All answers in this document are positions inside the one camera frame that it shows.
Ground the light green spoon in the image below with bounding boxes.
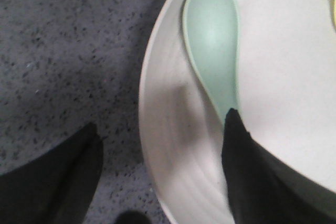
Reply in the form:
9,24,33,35
182,0,239,124

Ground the white round plate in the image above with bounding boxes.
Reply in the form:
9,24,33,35
139,0,335,223

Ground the yellow plastic fork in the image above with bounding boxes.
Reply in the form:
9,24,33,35
328,0,336,32

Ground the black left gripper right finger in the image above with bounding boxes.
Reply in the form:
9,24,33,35
222,109,335,223

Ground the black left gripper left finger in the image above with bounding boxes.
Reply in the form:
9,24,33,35
1,123,103,223

